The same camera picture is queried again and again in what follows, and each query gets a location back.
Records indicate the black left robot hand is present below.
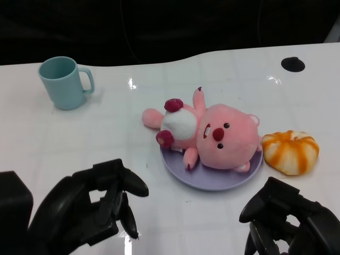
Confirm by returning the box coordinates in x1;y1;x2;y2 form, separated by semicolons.
28;158;149;255

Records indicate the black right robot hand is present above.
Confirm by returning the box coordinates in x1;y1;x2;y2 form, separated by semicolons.
239;176;340;255

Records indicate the pink plush beaver doll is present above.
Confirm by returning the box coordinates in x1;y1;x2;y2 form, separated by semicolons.
141;86;262;173

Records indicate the lavender plastic plate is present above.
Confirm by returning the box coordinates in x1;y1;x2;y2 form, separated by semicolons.
159;144;264;191

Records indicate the orange white bun toy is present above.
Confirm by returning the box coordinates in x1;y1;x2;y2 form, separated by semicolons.
261;130;320;176

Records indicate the teal plastic mug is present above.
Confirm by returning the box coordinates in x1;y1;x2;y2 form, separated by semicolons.
38;56;96;111

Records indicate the black round table grommet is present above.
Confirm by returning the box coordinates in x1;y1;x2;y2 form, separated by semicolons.
280;56;305;72

